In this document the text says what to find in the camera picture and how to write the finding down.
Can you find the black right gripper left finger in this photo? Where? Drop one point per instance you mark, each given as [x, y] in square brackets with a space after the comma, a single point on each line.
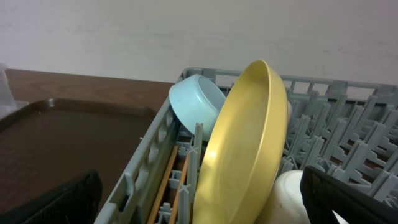
[75, 201]

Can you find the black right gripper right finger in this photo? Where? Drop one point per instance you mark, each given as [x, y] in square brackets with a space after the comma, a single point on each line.
[323, 196]

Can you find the small white cup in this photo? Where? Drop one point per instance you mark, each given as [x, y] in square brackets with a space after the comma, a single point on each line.
[284, 203]

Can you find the yellow plate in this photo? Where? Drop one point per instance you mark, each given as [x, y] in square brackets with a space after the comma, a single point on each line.
[245, 149]

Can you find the light blue bowl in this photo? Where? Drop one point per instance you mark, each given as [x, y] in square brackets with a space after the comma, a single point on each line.
[197, 99]

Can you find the white pink bowl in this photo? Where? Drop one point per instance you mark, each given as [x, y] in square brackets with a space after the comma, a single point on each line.
[290, 111]

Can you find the clear plastic waste bin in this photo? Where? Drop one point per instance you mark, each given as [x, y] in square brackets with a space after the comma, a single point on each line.
[8, 103]

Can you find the dark brown serving tray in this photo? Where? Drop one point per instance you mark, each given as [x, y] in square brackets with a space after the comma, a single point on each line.
[49, 142]

